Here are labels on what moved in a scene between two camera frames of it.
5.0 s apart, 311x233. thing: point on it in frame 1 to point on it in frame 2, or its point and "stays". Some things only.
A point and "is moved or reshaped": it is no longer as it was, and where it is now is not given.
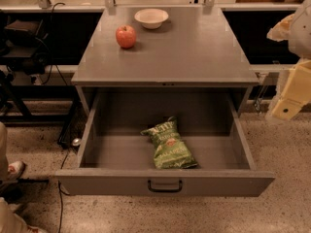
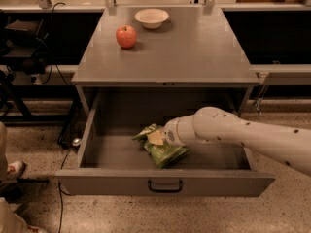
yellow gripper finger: [296, 93] to [178, 131]
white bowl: [151, 17] stays
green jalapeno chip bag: [170, 150] is moved or reshaped
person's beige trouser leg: [10, 221] stays
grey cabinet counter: [196, 47] stays
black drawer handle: [166, 190] stays
